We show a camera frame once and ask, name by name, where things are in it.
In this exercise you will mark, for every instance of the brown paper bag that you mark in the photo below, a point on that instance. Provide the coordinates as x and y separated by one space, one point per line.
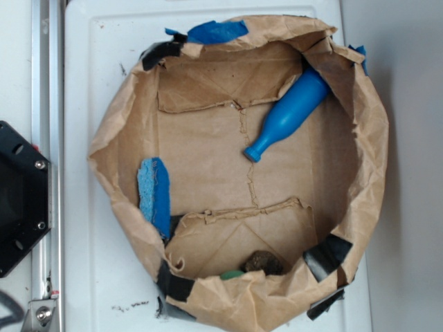
198 113

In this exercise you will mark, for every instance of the black tape top left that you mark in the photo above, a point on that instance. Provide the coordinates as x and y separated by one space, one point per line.
160 50

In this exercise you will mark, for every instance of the brown rock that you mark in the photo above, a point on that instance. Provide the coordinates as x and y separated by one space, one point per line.
265 261

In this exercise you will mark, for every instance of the black tape bottom right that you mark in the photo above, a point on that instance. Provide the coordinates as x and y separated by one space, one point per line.
318 308

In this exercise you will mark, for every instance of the blue sponge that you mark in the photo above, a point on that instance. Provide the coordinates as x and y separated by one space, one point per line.
154 193

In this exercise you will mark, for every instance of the green object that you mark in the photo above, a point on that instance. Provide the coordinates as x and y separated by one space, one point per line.
231 274

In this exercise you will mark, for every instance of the aluminium rail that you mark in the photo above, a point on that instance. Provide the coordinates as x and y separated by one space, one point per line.
47 133

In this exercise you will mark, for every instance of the black tape bottom left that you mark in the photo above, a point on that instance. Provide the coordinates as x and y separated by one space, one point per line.
175 287

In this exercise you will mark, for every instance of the black tape inner right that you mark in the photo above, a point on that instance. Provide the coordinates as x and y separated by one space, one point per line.
324 258

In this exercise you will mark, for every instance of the black tape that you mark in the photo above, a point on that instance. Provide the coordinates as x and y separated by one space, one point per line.
160 50
318 308
175 287
324 258

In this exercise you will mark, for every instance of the blue tape top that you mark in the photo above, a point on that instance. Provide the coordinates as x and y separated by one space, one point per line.
213 32

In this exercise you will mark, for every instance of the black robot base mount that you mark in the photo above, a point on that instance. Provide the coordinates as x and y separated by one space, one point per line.
24 198

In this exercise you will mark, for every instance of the metal corner bracket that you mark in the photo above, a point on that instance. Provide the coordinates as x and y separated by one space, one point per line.
41 316

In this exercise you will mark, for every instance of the blue plastic bottle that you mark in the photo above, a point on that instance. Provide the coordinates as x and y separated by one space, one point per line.
288 114

